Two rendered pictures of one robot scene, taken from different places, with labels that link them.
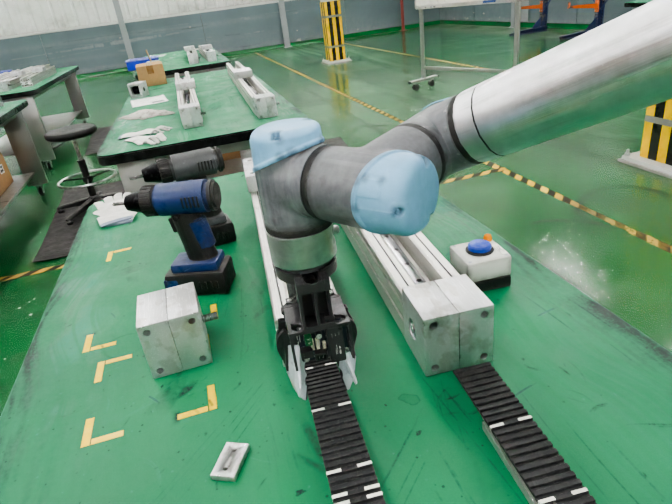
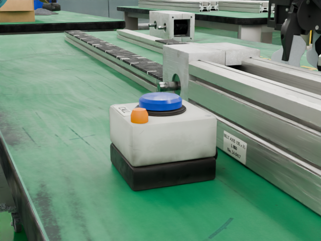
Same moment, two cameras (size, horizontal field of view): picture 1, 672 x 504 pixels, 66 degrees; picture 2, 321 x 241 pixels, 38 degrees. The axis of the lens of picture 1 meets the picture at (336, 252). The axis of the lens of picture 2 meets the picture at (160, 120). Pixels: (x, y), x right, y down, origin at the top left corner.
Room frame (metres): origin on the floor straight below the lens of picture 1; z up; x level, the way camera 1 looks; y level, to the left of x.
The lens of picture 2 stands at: (1.20, -0.33, 0.95)
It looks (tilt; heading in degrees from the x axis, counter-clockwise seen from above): 16 degrees down; 168
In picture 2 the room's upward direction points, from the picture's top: straight up
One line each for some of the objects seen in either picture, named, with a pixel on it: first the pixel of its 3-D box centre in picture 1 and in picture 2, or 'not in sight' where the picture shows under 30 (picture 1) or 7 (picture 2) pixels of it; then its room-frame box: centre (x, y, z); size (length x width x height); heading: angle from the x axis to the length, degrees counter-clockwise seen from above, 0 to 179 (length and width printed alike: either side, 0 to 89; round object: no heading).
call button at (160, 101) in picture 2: (479, 248); (160, 105); (0.79, -0.25, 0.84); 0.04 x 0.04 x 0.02
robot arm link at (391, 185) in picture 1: (380, 182); not in sight; (0.47, -0.05, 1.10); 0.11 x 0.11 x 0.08; 48
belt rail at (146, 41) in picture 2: not in sight; (169, 48); (-0.05, -0.05, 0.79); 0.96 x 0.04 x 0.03; 8
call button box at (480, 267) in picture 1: (474, 265); (168, 138); (0.79, -0.24, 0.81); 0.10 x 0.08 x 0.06; 98
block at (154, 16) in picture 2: not in sight; (162, 24); (-0.49, 0.02, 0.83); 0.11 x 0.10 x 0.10; 101
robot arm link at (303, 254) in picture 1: (304, 242); not in sight; (0.53, 0.03, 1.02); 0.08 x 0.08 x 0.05
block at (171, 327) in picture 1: (182, 326); not in sight; (0.69, 0.26, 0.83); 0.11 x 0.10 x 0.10; 105
